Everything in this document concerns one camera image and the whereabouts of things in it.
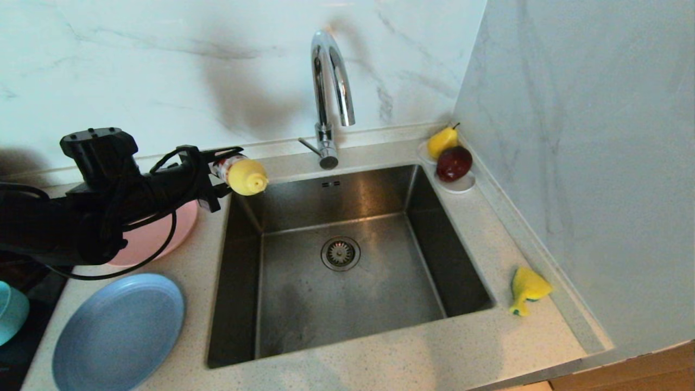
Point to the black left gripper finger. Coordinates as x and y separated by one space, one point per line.
213 196
209 155

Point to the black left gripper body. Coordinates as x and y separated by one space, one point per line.
141 184

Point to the orange dish soap bottle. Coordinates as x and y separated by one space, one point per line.
244 174

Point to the metal sink drain strainer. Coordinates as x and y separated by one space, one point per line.
341 254

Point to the stainless steel sink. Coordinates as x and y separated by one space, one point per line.
353 304

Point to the yellow sponge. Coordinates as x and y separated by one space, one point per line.
529 287

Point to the pink plate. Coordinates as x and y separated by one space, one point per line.
163 233

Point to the chrome gooseneck faucet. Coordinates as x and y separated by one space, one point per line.
324 136

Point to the blue plate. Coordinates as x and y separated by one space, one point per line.
119 336

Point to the teal cup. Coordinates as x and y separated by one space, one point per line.
12 312

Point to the black glass cooktop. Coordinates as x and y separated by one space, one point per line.
27 336

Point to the yellow pear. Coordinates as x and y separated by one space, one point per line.
441 142

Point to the dark red apple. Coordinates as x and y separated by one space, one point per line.
453 164

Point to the small white dish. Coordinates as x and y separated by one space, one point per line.
460 188

